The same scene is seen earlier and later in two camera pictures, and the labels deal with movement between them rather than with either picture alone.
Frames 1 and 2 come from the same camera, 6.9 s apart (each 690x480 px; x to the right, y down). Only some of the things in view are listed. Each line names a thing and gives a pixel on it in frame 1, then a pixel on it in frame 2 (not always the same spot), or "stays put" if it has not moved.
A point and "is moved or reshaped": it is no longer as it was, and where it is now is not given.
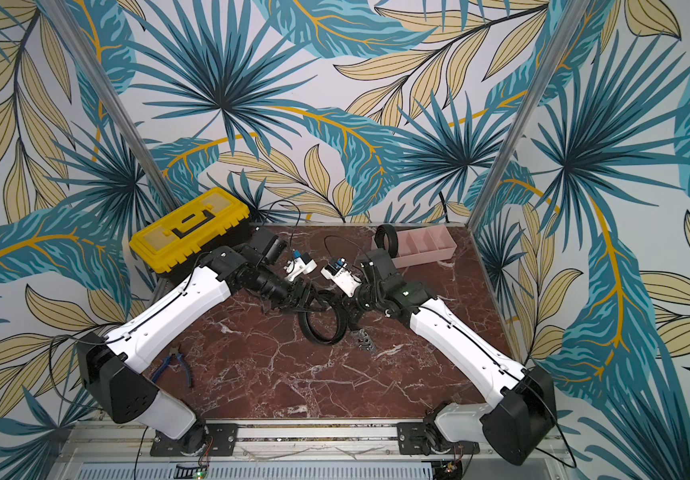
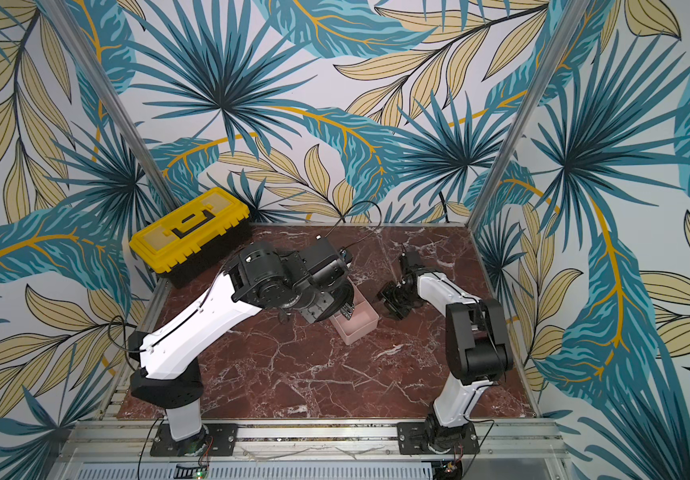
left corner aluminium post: [163, 190] stays put
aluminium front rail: [323, 450] stays put
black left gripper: [296, 300] → [328, 301]
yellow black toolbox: [176, 243] stays put
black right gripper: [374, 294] → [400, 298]
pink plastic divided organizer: [422, 245] is moved or reshaped
